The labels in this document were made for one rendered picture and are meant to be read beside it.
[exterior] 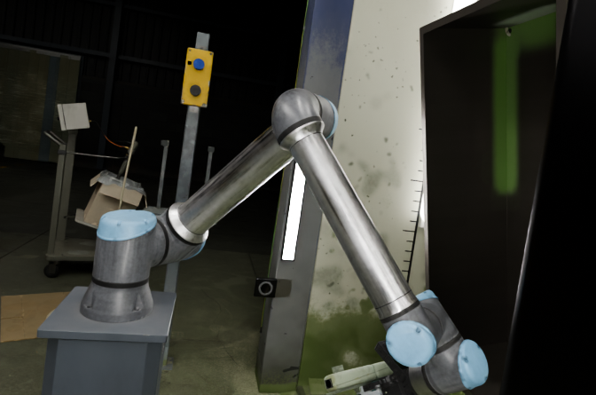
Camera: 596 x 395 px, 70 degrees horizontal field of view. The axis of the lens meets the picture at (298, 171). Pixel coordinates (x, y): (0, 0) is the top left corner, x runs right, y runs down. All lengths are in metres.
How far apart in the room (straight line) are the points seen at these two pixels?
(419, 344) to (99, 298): 0.82
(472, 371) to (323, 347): 1.25
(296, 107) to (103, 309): 0.73
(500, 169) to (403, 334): 1.01
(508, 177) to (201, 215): 1.13
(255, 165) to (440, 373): 0.66
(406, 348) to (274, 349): 1.31
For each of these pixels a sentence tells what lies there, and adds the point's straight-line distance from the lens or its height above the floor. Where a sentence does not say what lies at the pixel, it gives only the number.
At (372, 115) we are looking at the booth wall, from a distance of 2.04.
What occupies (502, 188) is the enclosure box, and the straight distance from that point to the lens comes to 1.78.
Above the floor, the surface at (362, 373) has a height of 0.59.
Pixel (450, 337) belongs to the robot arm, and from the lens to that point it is 1.05.
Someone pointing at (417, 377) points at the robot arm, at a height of 0.68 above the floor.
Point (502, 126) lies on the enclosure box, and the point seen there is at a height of 1.35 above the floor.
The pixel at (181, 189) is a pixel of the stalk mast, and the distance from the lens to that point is 2.12.
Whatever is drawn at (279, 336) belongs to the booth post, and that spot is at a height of 0.28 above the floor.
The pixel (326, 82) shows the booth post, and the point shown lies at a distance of 1.98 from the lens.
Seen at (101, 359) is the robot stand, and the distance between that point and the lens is 1.27.
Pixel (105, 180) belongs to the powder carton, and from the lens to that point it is 3.39.
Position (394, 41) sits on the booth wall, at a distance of 2.13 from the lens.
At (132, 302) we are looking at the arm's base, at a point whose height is 0.69.
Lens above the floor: 1.16
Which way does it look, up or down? 3 degrees down
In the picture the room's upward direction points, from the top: 8 degrees clockwise
